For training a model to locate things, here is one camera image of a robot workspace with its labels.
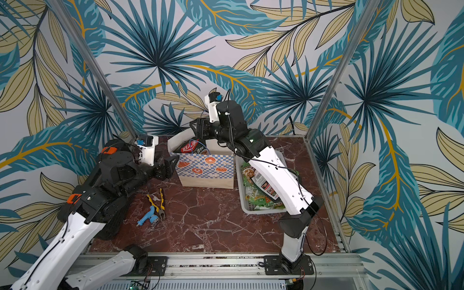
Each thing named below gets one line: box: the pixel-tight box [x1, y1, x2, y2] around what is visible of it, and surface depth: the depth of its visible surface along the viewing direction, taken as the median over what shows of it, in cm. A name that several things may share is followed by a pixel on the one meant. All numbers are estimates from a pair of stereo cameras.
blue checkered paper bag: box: [167, 128, 235, 189], surface depth 85 cm
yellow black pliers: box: [146, 187, 167, 221], surface depth 89 cm
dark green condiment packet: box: [250, 167, 283, 203], surface depth 92 cm
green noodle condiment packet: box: [241, 163, 286, 210], surface depth 92 cm
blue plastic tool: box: [136, 205, 159, 226], surface depth 85 cm
